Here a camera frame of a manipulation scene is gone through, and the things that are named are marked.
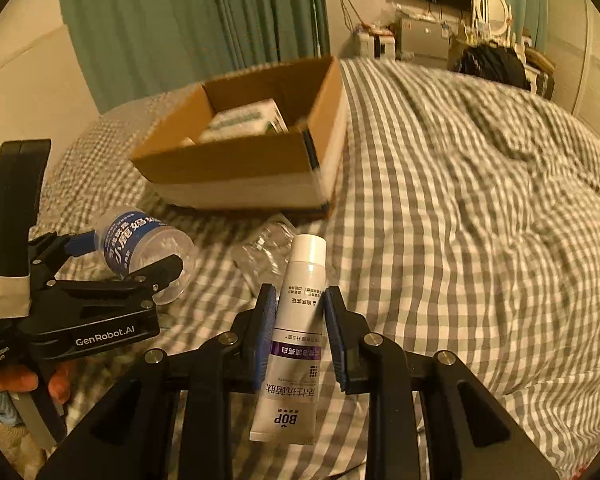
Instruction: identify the white louvered wardrobe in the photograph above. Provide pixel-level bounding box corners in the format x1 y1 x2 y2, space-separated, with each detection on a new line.
545 0 600 137

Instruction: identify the white storage unit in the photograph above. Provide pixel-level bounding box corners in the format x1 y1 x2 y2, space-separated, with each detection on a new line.
354 30 396 60

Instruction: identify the green 999 medicine box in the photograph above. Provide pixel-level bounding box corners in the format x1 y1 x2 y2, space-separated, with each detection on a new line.
196 99 288 143

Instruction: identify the open cardboard box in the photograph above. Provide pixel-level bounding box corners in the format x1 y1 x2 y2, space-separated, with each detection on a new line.
131 55 349 211

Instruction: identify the black phone on mount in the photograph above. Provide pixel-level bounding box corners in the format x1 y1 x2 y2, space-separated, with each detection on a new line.
0 139 52 318

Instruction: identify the white oval vanity mirror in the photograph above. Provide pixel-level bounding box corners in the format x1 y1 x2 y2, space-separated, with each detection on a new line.
471 0 513 37

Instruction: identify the clear jar blue label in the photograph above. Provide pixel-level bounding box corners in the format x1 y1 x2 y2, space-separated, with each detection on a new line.
94 206 198 304

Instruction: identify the white BOP cream tube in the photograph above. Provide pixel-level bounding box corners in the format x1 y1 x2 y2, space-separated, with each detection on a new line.
249 234 326 445

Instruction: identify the black bag on chair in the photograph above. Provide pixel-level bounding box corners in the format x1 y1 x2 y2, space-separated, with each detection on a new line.
453 44 531 90

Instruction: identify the green curtain left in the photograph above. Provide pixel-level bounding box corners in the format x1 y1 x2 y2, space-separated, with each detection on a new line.
60 0 330 113

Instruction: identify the person's left hand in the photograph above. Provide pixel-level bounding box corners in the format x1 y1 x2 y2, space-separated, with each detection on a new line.
0 361 78 403

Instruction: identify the grey metal cabinet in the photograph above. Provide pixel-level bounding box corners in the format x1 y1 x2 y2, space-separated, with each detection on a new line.
396 18 450 65

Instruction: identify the grey checkered bed cover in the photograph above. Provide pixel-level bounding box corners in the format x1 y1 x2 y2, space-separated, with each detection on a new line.
32 60 600 479

